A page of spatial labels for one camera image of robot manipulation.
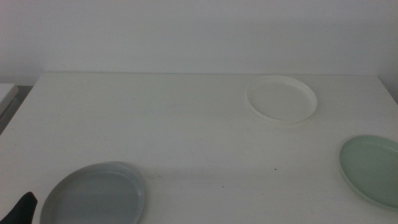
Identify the grey shallow bowl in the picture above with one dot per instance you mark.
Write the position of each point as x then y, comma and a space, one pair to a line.
93, 199

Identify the white shallow bowl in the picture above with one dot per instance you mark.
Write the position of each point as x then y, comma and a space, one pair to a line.
281, 101

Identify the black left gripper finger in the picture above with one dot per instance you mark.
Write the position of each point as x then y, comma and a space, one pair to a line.
21, 210

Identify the pale green shallow bowl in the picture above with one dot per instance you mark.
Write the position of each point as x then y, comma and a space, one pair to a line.
371, 169

